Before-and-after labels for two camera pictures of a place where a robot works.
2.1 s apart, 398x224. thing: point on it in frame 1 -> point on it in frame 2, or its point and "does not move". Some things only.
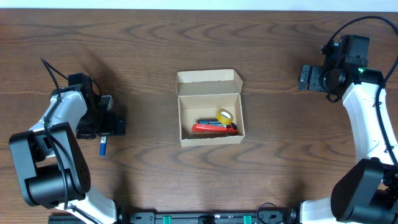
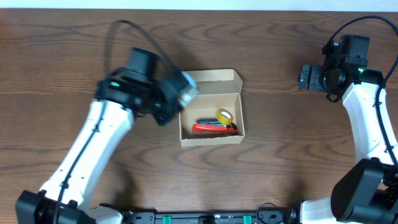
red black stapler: (208, 121) does not move
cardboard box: (201, 94) does not move
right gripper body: (317, 79) does not move
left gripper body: (95, 123) -> (164, 106)
